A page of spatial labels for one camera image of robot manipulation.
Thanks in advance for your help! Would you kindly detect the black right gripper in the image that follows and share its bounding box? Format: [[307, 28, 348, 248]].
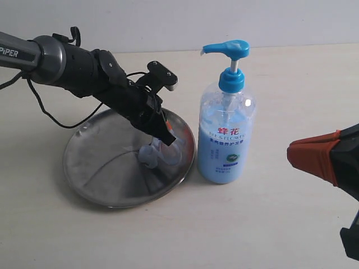
[[287, 124, 358, 258]]

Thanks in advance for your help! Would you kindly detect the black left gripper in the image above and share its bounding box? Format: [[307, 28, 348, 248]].
[[125, 94, 175, 146]]

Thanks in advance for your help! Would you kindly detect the pale blue soap blob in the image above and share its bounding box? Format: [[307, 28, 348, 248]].
[[137, 127, 186, 169]]

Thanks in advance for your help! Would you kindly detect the blue pump lotion bottle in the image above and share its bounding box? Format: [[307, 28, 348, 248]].
[[197, 40, 256, 184]]

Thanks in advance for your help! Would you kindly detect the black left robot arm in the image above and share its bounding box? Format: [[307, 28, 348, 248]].
[[1, 26, 178, 146]]

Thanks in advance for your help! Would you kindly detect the round stainless steel plate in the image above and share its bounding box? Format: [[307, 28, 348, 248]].
[[63, 109, 195, 208]]

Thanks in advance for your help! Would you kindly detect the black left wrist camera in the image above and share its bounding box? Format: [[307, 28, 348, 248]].
[[136, 61, 178, 94]]

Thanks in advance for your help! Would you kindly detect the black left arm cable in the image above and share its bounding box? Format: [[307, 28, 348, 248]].
[[0, 71, 104, 129]]

